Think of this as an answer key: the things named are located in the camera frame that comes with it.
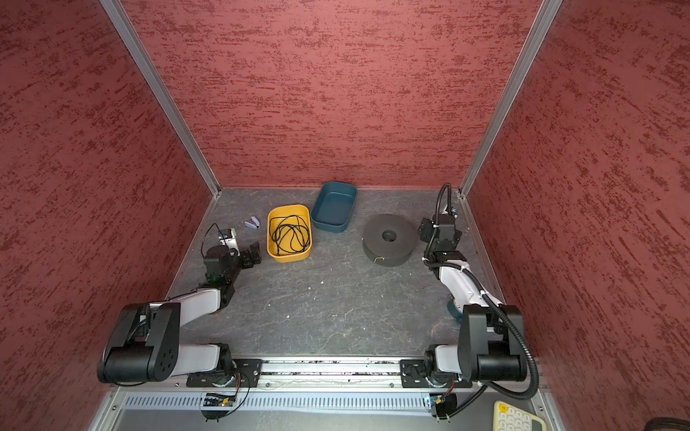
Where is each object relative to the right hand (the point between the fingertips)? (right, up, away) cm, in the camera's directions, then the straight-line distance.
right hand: (434, 228), depth 89 cm
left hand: (-66, -8, +3) cm, 66 cm away
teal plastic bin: (-36, +8, +27) cm, 46 cm away
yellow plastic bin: (-49, +6, +18) cm, 53 cm away
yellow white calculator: (+11, -47, -23) cm, 54 cm away
